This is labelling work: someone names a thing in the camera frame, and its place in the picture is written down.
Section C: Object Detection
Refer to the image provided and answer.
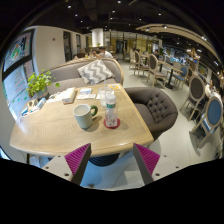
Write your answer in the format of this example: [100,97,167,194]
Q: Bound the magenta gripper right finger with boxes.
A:
[132,142,183,186]

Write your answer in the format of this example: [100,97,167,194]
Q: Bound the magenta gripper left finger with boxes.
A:
[41,142,92,186]

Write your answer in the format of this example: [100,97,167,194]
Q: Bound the clear plastic water bottle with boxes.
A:
[105,94,118,118]

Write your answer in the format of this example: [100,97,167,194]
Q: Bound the red round coaster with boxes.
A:
[103,118,120,129]

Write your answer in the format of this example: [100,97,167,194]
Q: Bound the dark grey tufted armchair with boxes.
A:
[125,87,178,140]

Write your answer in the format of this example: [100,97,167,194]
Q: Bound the blue tissue pack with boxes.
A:
[36,98,46,110]

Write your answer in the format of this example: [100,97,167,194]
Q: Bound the white papers on table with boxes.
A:
[77,88,96,100]

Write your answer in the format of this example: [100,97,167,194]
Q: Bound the clear plastic cup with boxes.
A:
[98,83,112,107]

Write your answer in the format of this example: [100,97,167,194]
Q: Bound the blue seat wooden chair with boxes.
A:
[191,96,223,147]

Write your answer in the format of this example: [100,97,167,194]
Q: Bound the green potted plant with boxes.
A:
[26,70,56,97]

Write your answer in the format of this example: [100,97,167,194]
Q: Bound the grey upholstered sofa bench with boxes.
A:
[47,58,124,94]

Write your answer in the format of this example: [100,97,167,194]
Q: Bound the grey chevron cushion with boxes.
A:
[78,59,115,85]

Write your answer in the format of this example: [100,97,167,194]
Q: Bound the grey back dining chair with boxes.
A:
[148,54,167,84]

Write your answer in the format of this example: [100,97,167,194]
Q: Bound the person in white shirt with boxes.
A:
[99,46,112,58]

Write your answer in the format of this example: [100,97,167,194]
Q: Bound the window poster panel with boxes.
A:
[2,30,34,119]

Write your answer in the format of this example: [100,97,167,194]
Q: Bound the white round pillar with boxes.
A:
[92,28,103,47]

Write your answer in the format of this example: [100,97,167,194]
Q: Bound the white mug green handle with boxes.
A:
[73,104,98,129]

